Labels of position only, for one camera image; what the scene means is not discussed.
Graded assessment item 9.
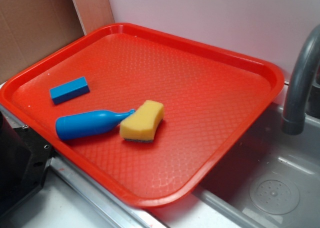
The blue plastic bottle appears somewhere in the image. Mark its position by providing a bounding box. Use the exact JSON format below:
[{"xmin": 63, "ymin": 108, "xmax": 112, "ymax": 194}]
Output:
[{"xmin": 55, "ymin": 109, "xmax": 135, "ymax": 140}]

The blue rectangular block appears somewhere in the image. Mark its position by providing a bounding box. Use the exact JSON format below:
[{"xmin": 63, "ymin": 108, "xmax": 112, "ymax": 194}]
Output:
[{"xmin": 49, "ymin": 77, "xmax": 90, "ymax": 105}]

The red plastic tray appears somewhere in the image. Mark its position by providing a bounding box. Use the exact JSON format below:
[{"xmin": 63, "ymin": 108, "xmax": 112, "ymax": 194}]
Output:
[{"xmin": 0, "ymin": 24, "xmax": 284, "ymax": 208}]

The yellow sponge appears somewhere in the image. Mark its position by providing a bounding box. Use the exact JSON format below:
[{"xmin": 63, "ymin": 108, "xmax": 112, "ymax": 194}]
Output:
[{"xmin": 119, "ymin": 100, "xmax": 165, "ymax": 142}]

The grey toy faucet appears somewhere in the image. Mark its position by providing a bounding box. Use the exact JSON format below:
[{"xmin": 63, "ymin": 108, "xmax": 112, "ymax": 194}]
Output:
[{"xmin": 281, "ymin": 26, "xmax": 320, "ymax": 135}]

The brown cardboard panel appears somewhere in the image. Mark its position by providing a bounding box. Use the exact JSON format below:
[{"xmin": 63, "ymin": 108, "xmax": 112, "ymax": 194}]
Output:
[{"xmin": 0, "ymin": 0, "xmax": 84, "ymax": 83}]

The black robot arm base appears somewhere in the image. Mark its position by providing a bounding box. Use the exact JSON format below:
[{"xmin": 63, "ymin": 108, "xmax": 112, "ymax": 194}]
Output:
[{"xmin": 0, "ymin": 114, "xmax": 53, "ymax": 218}]

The grey plastic sink basin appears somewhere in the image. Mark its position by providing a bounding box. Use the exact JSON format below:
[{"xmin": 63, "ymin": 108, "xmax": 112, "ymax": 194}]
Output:
[{"xmin": 194, "ymin": 105, "xmax": 320, "ymax": 227}]

